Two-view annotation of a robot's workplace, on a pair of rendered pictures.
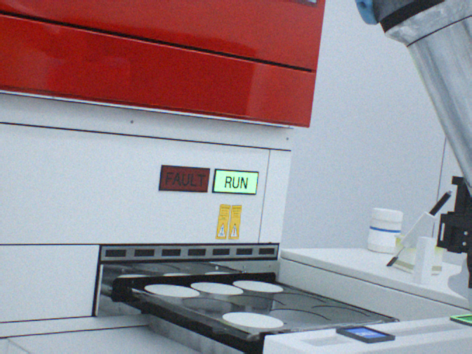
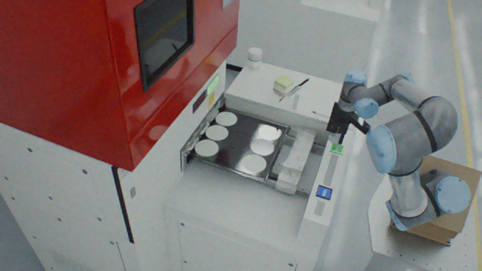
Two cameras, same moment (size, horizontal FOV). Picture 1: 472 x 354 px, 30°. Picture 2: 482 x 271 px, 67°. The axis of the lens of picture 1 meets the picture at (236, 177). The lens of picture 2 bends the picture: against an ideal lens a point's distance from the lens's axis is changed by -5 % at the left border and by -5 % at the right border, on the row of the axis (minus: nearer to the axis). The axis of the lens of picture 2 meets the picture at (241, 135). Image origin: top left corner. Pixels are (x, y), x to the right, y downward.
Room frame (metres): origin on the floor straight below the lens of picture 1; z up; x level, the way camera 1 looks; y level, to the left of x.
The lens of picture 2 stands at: (0.50, 0.55, 2.05)
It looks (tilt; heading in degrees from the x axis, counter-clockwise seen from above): 42 degrees down; 330
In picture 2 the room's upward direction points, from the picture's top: 5 degrees clockwise
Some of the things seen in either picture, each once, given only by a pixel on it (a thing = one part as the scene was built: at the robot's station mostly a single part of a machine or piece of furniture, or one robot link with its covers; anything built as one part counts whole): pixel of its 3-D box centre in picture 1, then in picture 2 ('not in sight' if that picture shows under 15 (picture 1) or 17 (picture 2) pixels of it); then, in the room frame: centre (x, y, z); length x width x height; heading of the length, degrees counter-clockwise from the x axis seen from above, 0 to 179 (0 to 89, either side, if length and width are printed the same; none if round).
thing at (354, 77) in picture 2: not in sight; (353, 86); (1.32, -0.38, 1.28); 0.09 x 0.08 x 0.11; 161
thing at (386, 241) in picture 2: not in sight; (416, 230); (0.93, -0.58, 0.75); 0.45 x 0.44 x 0.13; 42
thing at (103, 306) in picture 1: (194, 285); (205, 132); (1.69, 0.06, 0.89); 0.44 x 0.02 x 0.10; 132
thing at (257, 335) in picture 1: (329, 329); (278, 152); (1.45, -0.18, 0.90); 0.38 x 0.01 x 0.01; 132
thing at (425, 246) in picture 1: (418, 245); (293, 95); (1.63, -0.35, 1.03); 0.06 x 0.04 x 0.13; 42
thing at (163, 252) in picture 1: (196, 251); (204, 120); (1.69, 0.06, 0.96); 0.44 x 0.01 x 0.02; 132
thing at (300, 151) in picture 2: not in sight; (297, 160); (1.40, -0.25, 0.87); 0.36 x 0.08 x 0.03; 132
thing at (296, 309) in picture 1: (255, 303); (239, 140); (1.58, -0.06, 0.90); 0.34 x 0.34 x 0.01; 42
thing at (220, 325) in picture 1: (178, 309); (224, 167); (1.46, 0.07, 0.90); 0.37 x 0.01 x 0.01; 42
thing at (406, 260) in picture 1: (418, 254); (283, 85); (1.75, -0.38, 1.00); 0.07 x 0.07 x 0.07; 23
